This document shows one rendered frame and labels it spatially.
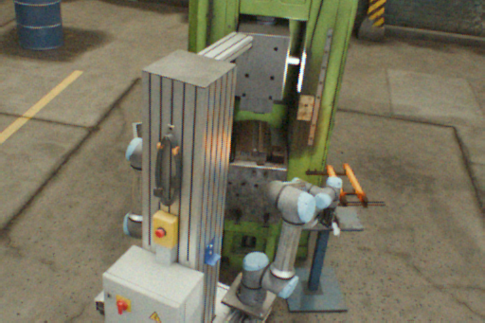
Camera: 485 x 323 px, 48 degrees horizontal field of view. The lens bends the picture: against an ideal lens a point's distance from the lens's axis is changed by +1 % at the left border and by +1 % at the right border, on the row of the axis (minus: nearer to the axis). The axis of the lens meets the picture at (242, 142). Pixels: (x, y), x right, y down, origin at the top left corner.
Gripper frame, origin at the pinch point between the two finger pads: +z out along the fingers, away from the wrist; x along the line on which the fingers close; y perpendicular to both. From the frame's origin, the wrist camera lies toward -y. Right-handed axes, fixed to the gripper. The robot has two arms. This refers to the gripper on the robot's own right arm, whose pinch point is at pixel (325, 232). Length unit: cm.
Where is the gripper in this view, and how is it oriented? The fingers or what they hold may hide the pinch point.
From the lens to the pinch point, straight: 299.8
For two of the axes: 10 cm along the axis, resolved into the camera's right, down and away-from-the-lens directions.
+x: 9.0, 2.8, -3.3
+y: -4.2, 4.3, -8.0
